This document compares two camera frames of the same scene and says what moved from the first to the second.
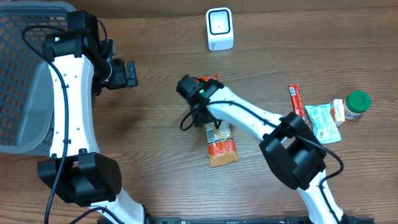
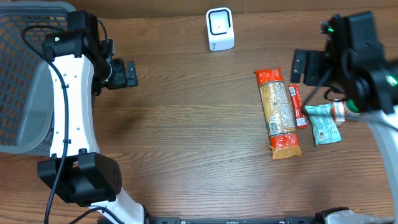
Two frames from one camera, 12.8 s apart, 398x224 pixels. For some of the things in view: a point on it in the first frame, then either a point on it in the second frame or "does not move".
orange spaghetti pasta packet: [221, 148] to [284, 141]
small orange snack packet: [337, 111] does not move
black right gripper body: [200, 117] to [318, 63]
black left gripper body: [130, 73] does not move
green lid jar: [356, 103] does not move
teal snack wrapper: [323, 123] does not move
